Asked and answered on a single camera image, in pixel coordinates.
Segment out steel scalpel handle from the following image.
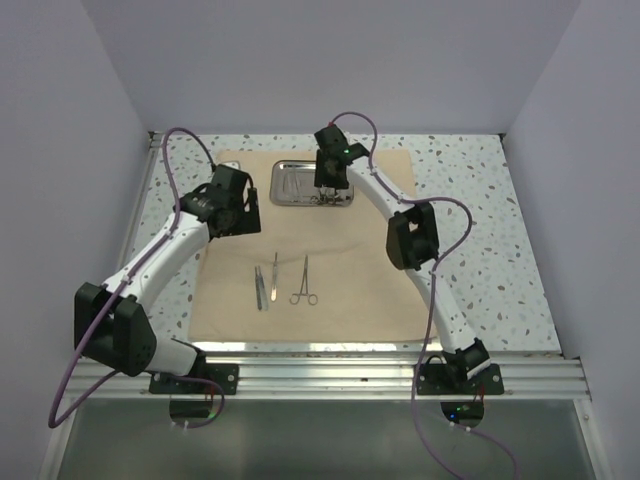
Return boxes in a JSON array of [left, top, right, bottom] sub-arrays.
[[256, 266, 269, 311], [270, 252, 278, 302], [254, 265, 262, 311]]

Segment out beige surgical drape cloth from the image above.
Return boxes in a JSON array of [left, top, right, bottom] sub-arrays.
[[189, 150, 428, 343]]

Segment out steel forceps with ring handles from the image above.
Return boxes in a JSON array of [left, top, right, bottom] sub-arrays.
[[289, 256, 318, 306]]

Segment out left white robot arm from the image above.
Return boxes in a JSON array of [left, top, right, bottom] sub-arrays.
[[74, 165, 261, 393]]

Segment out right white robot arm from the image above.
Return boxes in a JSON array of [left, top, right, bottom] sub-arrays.
[[314, 124, 491, 393]]

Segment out steel instrument tray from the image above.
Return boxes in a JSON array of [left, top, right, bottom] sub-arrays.
[[269, 160, 355, 207]]

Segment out instruments pile in tray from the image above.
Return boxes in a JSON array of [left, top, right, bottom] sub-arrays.
[[274, 170, 355, 207]]

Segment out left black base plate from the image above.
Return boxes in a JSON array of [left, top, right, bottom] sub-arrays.
[[149, 363, 240, 395]]

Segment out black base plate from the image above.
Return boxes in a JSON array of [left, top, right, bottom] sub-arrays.
[[149, 363, 240, 395], [416, 362, 505, 396]]

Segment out aluminium frame rail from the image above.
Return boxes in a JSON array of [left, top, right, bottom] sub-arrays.
[[64, 352, 594, 401]]

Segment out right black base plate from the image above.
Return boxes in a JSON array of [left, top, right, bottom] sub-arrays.
[[416, 362, 505, 396]]

